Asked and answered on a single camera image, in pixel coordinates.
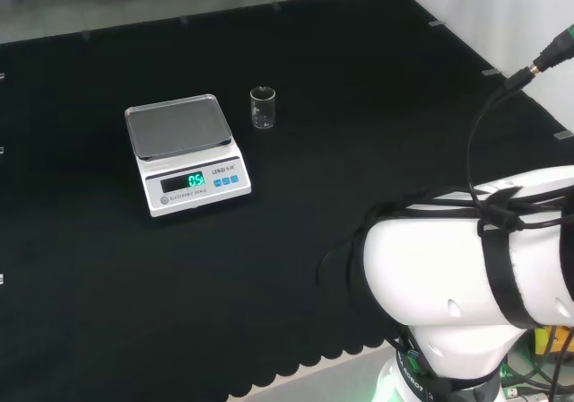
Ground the black bench cloth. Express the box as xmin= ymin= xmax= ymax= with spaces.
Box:
xmin=0 ymin=0 xmax=574 ymax=402

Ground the white electronic balance steel pan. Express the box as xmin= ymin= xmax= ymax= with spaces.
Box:
xmin=124 ymin=92 xmax=253 ymax=219

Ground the small clear glass beaker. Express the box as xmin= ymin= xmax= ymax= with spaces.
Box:
xmin=249 ymin=86 xmax=277 ymax=131

